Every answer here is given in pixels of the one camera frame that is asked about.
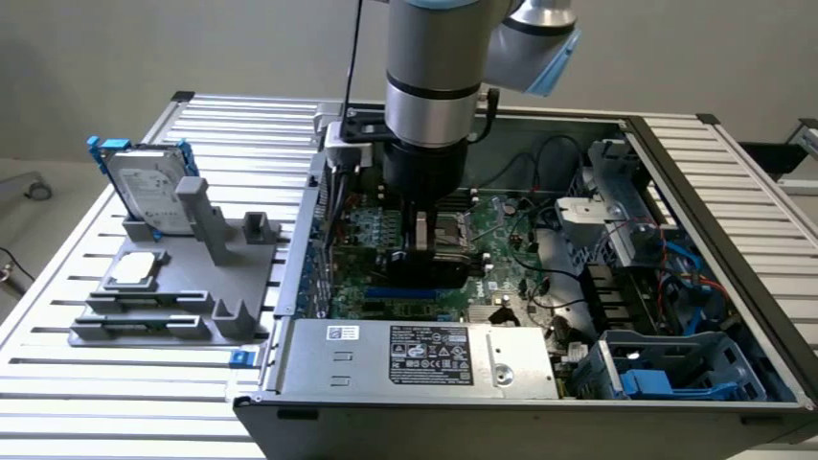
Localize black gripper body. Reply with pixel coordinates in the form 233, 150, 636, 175
381, 140, 471, 213

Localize black graphics card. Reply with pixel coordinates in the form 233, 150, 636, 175
381, 247, 479, 289

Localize CPU socket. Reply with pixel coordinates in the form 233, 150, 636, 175
435, 210, 479, 246

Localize black RAM slots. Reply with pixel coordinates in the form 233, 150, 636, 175
439, 187, 485, 213

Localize green motherboard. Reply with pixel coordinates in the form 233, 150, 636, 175
318, 185, 581, 365

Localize blue expansion slot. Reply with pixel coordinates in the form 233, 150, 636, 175
363, 286, 465, 302

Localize silver drive cage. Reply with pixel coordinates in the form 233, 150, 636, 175
554, 137, 686, 270

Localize silver power supply unit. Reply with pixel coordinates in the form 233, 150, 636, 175
262, 317, 562, 402

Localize black fan shroud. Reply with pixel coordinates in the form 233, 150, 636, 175
577, 262, 674, 337

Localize grey parts rack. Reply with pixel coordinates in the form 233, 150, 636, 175
67, 175, 287, 347

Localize silver hard disk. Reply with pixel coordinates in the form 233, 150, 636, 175
105, 147, 189, 236

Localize open black PC case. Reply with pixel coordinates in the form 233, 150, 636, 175
231, 102, 818, 460

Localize silver CPU chip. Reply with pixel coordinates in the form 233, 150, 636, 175
110, 253, 159, 285

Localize blue disk bay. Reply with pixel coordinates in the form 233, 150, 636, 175
570, 329, 772, 403

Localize grey caster wheel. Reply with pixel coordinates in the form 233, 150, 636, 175
23, 173, 54, 200

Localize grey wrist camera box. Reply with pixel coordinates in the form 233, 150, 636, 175
323, 137, 377, 168

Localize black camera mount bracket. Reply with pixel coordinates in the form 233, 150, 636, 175
337, 106, 393, 145

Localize black short wrist cable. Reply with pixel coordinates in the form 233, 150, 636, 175
466, 87, 501, 144

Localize black looped case wire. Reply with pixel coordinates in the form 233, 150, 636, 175
478, 135, 586, 194

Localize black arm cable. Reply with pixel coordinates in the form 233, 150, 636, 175
342, 0, 367, 127

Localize red wire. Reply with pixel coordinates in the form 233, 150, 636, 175
602, 220, 728, 294

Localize blue data wire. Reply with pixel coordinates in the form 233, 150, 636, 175
661, 238, 728, 339

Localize blue disk carrier frame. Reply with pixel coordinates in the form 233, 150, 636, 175
84, 135, 199, 240

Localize thin floor cable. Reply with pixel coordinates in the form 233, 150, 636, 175
0, 245, 38, 291

